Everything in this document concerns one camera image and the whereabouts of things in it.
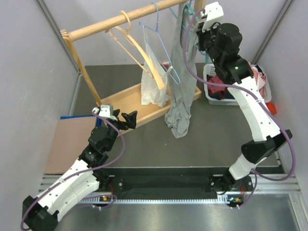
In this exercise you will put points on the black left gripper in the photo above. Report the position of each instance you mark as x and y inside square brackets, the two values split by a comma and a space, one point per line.
[130, 119]

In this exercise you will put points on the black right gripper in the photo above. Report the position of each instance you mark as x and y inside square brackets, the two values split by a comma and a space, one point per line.
[201, 34]

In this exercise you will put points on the teal plastic hanger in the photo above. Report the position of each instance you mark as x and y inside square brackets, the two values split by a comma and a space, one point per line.
[189, 10]

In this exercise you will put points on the grey tank top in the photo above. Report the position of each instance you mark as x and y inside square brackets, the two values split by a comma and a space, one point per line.
[178, 117]

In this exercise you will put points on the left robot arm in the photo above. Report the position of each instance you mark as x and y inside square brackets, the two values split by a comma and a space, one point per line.
[46, 210]

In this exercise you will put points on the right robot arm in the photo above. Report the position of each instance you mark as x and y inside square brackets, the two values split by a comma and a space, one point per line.
[268, 137]

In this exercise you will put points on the white tank top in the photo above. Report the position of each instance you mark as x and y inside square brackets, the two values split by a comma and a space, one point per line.
[150, 93]

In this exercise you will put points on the wooden hanger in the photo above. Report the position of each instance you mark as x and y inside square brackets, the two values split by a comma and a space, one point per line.
[151, 71]

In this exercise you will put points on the wooden clothes rack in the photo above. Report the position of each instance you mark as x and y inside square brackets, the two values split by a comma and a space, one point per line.
[128, 99]

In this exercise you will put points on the white laundry basket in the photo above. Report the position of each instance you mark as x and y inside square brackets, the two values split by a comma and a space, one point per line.
[209, 69]

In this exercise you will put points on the pink red garment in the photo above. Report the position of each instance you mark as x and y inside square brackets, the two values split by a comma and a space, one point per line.
[215, 89]

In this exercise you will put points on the red white striped garment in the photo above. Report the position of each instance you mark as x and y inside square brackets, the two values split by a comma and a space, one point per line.
[260, 79]

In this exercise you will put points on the red plastic block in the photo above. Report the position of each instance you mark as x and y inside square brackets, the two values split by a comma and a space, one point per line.
[272, 108]

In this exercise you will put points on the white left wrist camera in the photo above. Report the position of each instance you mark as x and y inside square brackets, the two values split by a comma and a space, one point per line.
[104, 111]

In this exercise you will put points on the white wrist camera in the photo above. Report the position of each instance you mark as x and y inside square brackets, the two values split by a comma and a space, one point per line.
[104, 111]
[212, 13]

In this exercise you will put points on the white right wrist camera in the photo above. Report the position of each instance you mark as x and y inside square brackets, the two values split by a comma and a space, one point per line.
[212, 13]

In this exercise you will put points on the brown board blue frame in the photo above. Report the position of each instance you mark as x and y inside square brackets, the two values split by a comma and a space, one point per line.
[70, 139]

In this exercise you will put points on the light blue wire hanger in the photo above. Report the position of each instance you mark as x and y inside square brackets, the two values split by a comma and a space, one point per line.
[169, 70]

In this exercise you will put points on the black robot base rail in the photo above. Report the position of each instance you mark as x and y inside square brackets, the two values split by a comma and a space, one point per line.
[171, 182]

